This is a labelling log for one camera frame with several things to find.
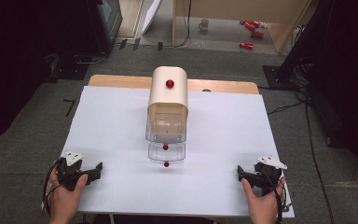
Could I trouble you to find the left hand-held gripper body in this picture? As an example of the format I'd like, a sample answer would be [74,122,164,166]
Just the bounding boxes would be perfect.
[56,150,90,192]

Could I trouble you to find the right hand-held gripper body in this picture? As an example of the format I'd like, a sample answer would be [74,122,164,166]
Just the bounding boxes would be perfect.
[247,155,288,198]

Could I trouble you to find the person's left hand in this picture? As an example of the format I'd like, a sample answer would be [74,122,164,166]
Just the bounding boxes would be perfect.
[48,160,90,224]

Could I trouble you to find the person's right hand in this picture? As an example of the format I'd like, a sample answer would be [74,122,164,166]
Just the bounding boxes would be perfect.
[241,175,287,224]

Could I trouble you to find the white table mat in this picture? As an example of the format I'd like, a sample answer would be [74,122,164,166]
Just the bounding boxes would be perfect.
[61,85,296,219]

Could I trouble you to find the small clear drawer, red knob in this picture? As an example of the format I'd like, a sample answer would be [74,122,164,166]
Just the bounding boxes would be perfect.
[147,141,187,169]

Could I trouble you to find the large clear drawer, red knob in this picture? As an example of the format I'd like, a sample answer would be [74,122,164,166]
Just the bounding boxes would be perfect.
[145,109,188,151]

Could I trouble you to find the wooden table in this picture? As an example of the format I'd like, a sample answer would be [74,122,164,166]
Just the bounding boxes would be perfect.
[88,74,260,95]

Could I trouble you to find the black stand base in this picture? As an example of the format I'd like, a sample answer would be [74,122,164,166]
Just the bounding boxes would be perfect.
[262,64,297,91]

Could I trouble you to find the black floor plate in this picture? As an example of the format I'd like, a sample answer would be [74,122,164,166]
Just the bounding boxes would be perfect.
[48,52,90,84]

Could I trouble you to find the cream drawer cabinet, red knob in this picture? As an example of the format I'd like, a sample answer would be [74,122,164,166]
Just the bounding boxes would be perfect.
[146,65,189,142]

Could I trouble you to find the dark monitor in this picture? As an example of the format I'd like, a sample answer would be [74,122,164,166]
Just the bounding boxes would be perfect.
[86,0,124,54]

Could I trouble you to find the beige mug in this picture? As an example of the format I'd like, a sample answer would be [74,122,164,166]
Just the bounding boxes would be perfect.
[198,18,210,32]

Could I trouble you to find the light wooden shelf unit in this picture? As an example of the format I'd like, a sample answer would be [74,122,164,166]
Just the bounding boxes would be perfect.
[172,0,312,54]

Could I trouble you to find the white board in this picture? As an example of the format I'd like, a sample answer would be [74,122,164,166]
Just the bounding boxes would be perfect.
[141,0,163,36]

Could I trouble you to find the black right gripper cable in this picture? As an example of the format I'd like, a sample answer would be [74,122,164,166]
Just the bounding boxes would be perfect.
[260,169,294,224]

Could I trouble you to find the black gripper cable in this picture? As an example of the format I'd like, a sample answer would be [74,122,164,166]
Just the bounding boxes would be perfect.
[260,169,294,224]
[41,161,63,217]

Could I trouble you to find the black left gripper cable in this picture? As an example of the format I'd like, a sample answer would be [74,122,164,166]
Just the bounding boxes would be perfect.
[41,161,63,217]

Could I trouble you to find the black floor cable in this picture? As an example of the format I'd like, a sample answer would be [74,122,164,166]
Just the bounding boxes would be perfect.
[266,57,337,224]

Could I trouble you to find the black hanging cable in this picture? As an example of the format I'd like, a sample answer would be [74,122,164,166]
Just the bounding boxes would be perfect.
[163,0,193,49]

